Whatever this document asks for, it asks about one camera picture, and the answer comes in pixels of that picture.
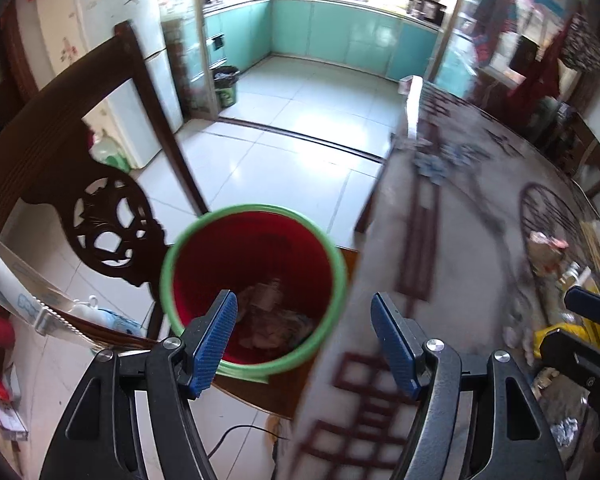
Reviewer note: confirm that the crumpled red white wrapper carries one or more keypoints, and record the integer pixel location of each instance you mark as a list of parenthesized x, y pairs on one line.
[(545, 252)]

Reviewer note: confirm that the floral plastic tablecloth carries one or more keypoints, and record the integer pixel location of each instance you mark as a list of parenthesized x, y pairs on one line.
[(453, 207)]

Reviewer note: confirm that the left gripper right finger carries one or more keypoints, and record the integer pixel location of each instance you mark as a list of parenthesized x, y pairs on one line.
[(508, 436)]

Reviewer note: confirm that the green detergent bottle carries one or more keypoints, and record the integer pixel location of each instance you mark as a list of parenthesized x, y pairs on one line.
[(105, 150)]

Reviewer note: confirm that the dark wooden carved chair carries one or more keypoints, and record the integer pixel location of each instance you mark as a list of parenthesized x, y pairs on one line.
[(105, 215)]

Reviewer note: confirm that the wooden chair far side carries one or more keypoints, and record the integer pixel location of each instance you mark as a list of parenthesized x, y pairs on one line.
[(582, 156)]

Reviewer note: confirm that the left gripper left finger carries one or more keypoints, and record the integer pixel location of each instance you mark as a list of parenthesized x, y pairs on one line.
[(97, 436)]

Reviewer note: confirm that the dark red hanging garment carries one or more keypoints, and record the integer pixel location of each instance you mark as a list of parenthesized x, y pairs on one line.
[(541, 81)]

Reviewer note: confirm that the long yellow medicine box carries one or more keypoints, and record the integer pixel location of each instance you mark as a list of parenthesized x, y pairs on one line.
[(588, 332)]

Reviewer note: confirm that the red bin green rim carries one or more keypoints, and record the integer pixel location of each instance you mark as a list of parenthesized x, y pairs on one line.
[(289, 279)]

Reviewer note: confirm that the teal kitchen cabinets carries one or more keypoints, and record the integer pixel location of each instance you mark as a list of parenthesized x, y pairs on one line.
[(370, 41)]

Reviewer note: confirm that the plaid hanging cloth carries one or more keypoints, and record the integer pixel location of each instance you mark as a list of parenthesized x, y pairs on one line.
[(493, 18)]

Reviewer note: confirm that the white refrigerator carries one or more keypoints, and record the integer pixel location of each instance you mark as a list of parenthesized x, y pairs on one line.
[(118, 51)]

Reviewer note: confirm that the black kitchen trash bin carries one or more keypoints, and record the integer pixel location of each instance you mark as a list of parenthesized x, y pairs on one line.
[(225, 80)]

